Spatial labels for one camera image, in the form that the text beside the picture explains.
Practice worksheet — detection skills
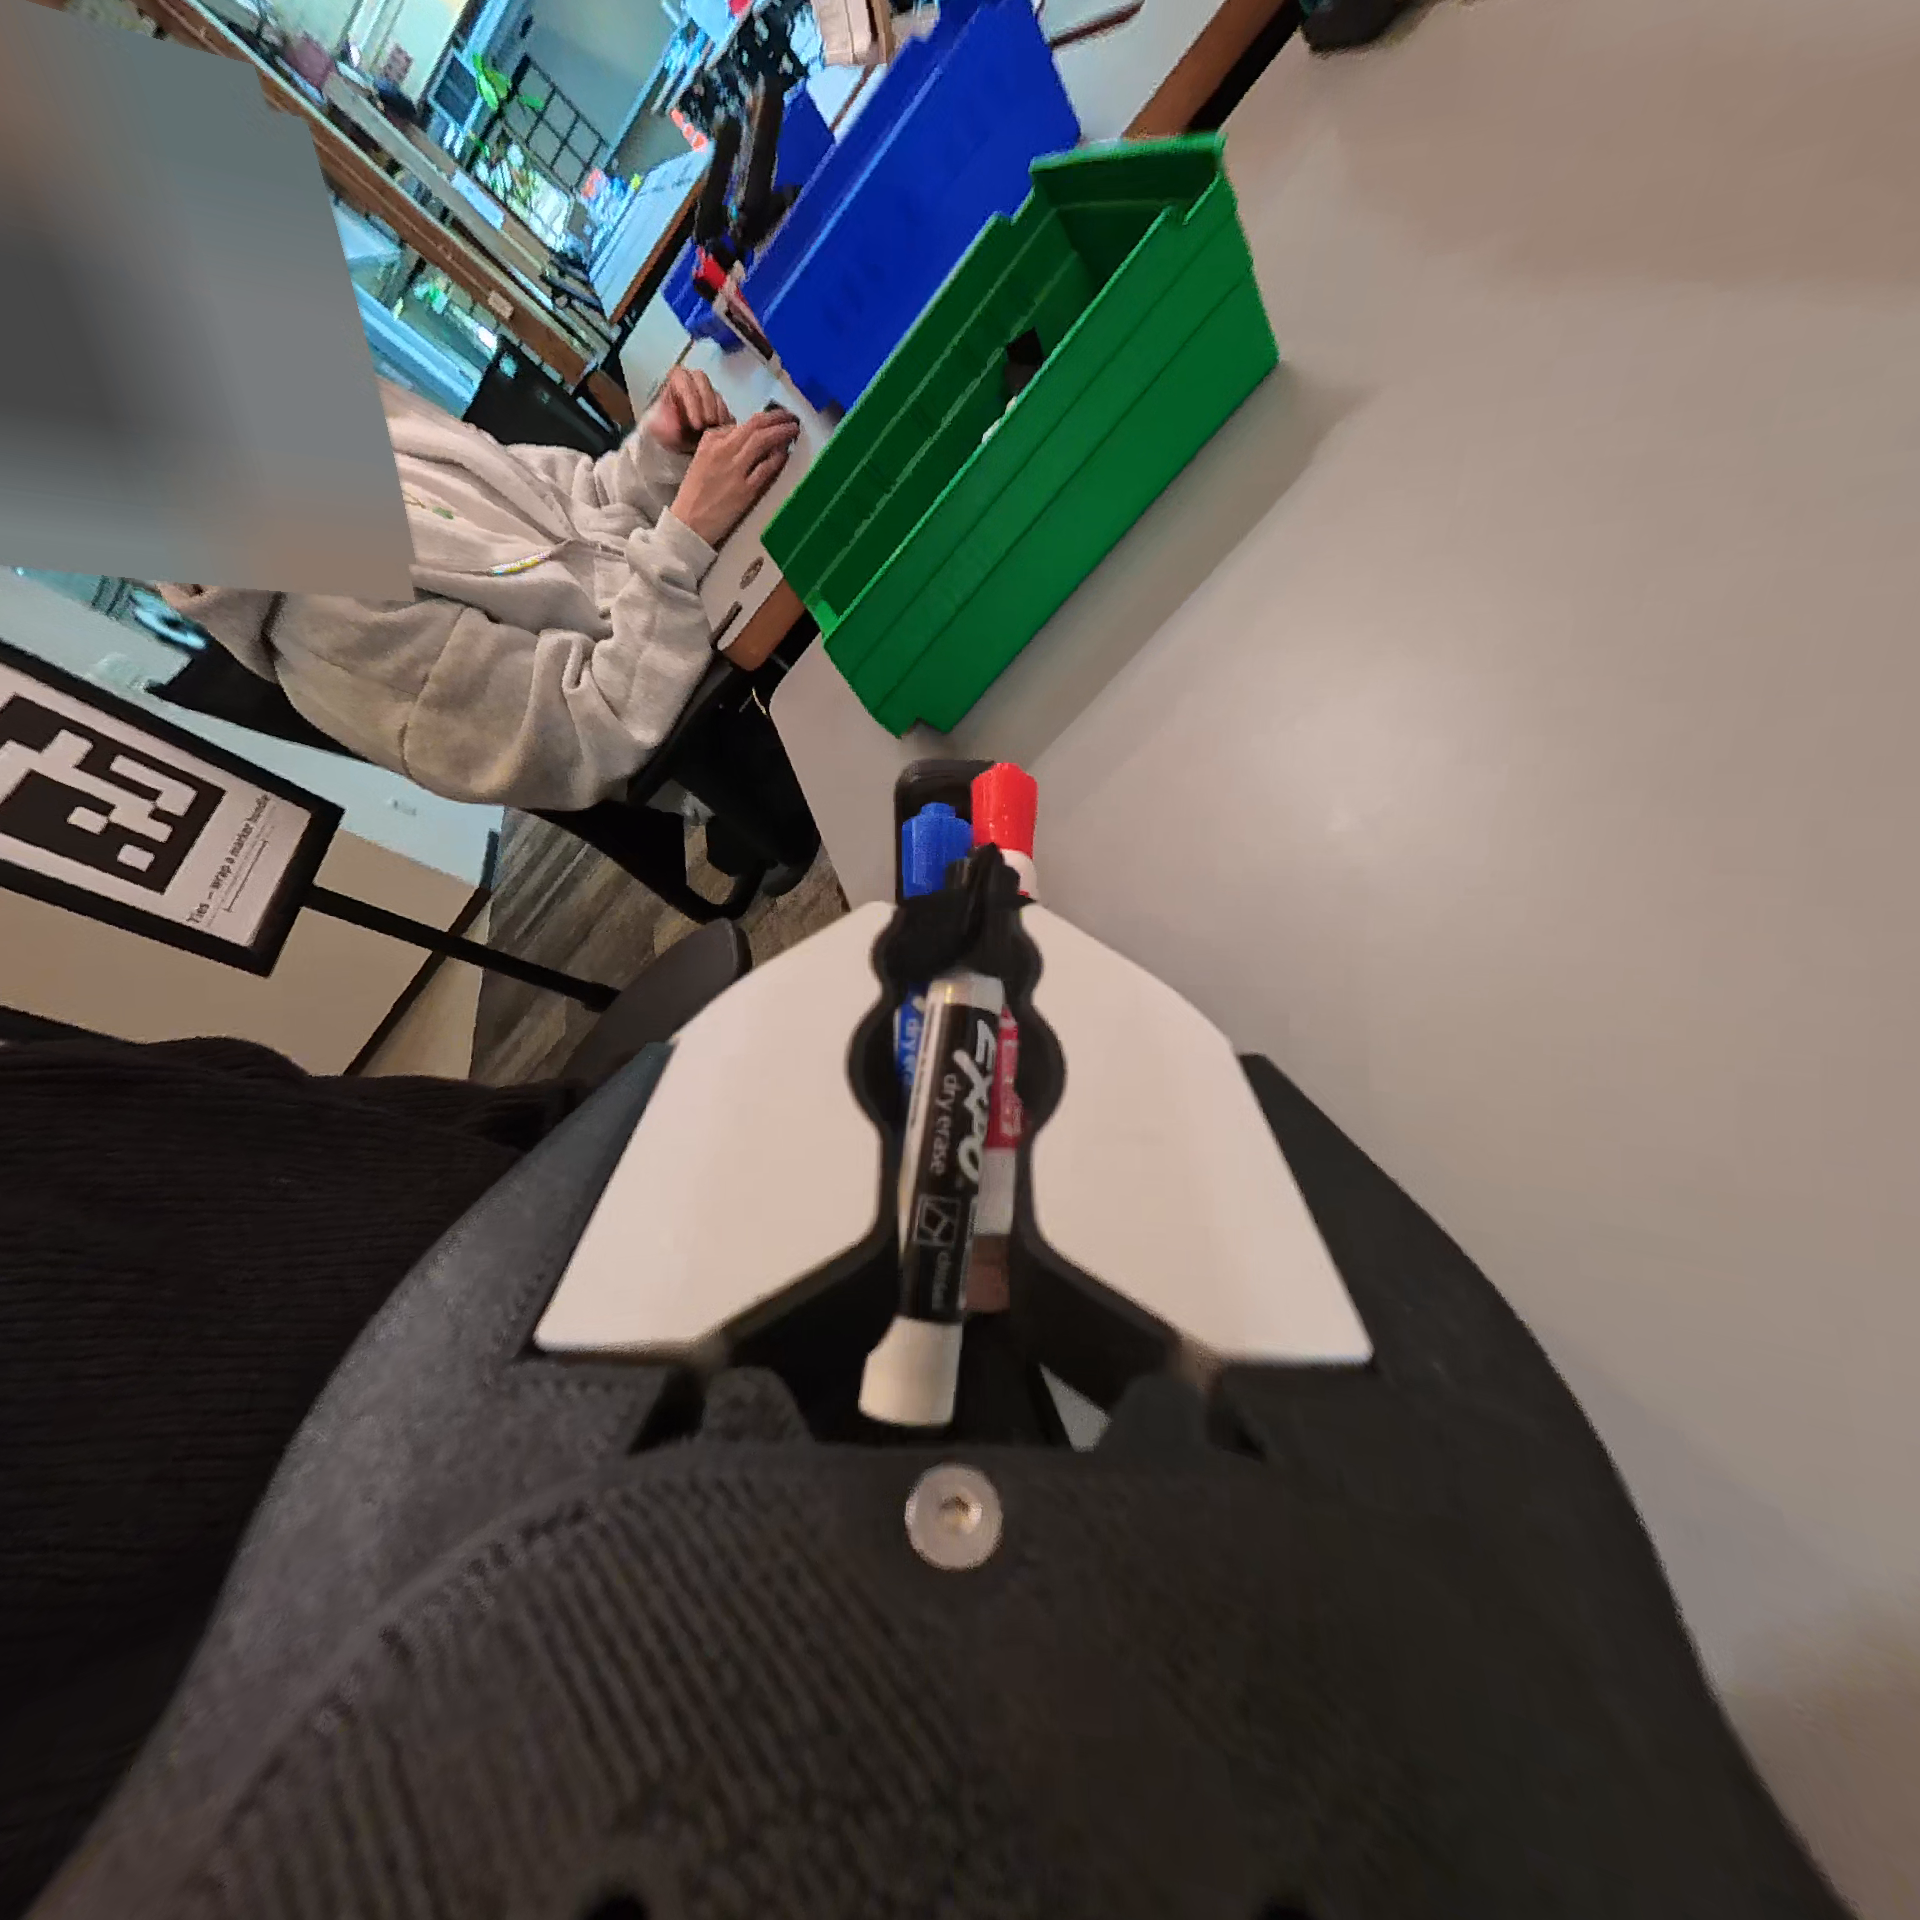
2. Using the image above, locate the grey desk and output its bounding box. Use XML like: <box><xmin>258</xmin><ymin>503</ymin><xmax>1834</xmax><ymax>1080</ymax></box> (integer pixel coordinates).
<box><xmin>774</xmin><ymin>0</ymin><xmax>1920</xmax><ymax>1920</ymax></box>

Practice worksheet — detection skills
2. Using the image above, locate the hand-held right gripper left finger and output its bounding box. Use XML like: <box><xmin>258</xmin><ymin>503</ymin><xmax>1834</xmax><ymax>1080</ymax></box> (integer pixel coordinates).
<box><xmin>532</xmin><ymin>900</ymin><xmax>913</xmax><ymax>1374</ymax></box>

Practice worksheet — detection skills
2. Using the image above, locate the blue dry-erase marker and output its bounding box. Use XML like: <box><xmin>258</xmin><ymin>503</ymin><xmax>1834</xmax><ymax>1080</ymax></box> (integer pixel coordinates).
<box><xmin>896</xmin><ymin>799</ymin><xmax>977</xmax><ymax>1116</ymax></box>

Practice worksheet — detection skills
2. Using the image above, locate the black dry-erase marker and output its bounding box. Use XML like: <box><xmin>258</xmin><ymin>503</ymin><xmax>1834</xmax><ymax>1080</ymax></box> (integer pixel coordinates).
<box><xmin>857</xmin><ymin>756</ymin><xmax>1010</xmax><ymax>1426</ymax></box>

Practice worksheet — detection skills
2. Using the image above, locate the blue storage bin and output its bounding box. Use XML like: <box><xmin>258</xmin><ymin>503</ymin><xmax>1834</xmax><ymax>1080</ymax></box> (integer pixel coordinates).
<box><xmin>738</xmin><ymin>0</ymin><xmax>1087</xmax><ymax>415</ymax></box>

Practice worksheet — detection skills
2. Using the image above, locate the green storage bin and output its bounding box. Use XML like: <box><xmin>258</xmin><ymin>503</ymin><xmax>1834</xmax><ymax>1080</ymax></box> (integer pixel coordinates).
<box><xmin>759</xmin><ymin>133</ymin><xmax>1280</xmax><ymax>741</ymax></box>

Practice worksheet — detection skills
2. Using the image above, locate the small blue bin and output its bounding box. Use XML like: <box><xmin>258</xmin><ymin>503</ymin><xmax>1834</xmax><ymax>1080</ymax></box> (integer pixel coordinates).
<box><xmin>663</xmin><ymin>239</ymin><xmax>753</xmax><ymax>350</ymax></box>

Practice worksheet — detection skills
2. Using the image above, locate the black and white tag sign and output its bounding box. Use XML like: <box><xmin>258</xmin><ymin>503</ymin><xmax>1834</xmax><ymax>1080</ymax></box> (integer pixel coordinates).
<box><xmin>0</xmin><ymin>642</ymin><xmax>619</xmax><ymax>1011</ymax></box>

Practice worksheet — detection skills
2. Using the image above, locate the red dry-erase marker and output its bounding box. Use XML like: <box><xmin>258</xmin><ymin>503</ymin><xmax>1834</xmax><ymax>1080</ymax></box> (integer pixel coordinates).
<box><xmin>964</xmin><ymin>759</ymin><xmax>1042</xmax><ymax>1322</ymax></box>

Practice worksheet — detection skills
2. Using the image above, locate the black hook-and-loop tie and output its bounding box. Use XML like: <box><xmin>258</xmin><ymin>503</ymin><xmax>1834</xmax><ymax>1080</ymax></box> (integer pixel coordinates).
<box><xmin>882</xmin><ymin>844</ymin><xmax>1041</xmax><ymax>999</ymax></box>

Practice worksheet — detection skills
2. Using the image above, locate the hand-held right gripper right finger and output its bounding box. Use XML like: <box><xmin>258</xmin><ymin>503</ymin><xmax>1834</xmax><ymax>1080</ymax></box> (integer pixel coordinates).
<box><xmin>1009</xmin><ymin>900</ymin><xmax>1379</xmax><ymax>1389</ymax></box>

